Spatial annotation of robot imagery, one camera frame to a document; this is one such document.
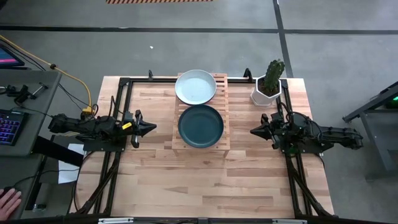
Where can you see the silver metal bracket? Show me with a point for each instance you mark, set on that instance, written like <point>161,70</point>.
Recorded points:
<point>115,220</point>
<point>289,221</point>

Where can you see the black aluminium table frame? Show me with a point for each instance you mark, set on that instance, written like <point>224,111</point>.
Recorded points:
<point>155,80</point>

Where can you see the black desk clamp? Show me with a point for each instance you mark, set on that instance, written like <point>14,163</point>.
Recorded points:
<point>21,93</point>

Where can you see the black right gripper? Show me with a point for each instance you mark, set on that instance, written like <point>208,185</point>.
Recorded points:
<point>273,130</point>

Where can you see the black computer with green lights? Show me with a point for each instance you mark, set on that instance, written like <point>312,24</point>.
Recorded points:
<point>393,101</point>

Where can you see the grey metal stand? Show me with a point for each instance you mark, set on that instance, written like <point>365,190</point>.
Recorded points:
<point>377,133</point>

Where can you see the computer monitor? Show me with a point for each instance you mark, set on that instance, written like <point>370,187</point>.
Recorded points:
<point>7,59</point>

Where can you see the grey desk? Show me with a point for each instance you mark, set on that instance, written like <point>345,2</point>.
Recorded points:
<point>37,93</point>

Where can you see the backlit black keyboard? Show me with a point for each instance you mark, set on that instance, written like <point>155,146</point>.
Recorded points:
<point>9,126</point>

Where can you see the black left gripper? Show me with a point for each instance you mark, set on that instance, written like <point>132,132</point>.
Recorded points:
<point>133,126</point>

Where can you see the black frame clamp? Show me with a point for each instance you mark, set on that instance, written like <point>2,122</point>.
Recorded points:
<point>150,74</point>
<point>247,74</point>

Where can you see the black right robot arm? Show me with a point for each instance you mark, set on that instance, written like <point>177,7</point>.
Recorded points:
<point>314,133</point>

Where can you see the pale grey plate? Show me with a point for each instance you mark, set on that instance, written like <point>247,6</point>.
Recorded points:
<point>195,87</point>

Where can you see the black flat bar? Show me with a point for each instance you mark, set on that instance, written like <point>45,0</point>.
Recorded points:
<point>59,151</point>

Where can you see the dark teal plate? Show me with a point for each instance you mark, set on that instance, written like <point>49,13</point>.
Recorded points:
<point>201,126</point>

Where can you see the wooden slatted shelf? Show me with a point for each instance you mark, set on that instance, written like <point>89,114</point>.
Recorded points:
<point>199,151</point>

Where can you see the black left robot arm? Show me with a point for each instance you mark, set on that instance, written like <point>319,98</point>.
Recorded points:
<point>93,127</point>

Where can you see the white paper sheet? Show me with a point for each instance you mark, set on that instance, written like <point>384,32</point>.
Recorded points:
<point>66,174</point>

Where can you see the white faceted plant pot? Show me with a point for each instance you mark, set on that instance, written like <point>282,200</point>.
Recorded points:
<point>259,99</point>

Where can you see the person's hand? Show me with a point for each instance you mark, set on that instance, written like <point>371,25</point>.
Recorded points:
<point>8,203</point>

